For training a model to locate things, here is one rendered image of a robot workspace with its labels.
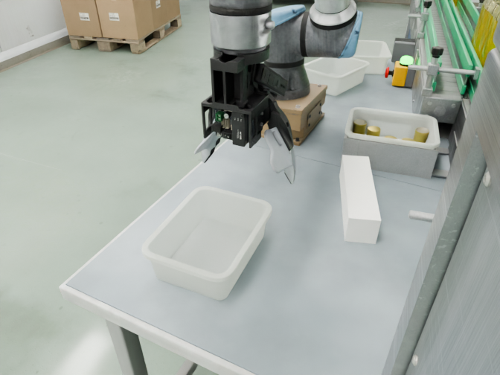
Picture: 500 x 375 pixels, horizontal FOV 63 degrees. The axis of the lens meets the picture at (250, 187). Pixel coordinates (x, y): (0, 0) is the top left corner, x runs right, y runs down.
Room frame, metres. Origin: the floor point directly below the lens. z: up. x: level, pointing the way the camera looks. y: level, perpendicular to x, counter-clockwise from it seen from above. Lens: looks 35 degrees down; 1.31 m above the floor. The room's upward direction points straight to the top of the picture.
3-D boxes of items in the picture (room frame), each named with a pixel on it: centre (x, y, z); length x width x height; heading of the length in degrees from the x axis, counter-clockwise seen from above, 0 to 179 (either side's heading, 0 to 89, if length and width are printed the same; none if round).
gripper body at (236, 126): (0.52, 0.01, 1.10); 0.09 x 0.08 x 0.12; 157
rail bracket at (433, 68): (1.03, -0.49, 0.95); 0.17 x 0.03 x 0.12; 73
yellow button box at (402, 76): (1.46, -0.56, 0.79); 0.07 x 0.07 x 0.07; 73
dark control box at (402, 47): (1.73, -0.64, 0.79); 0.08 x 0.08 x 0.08; 73
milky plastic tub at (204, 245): (0.57, 0.07, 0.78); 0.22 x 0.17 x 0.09; 157
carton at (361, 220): (0.73, -0.24, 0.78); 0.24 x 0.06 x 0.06; 172
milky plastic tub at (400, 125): (0.95, -0.36, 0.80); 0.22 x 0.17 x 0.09; 73
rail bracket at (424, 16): (1.62, -0.63, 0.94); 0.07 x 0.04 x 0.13; 73
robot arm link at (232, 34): (0.52, 0.01, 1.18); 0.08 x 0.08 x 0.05
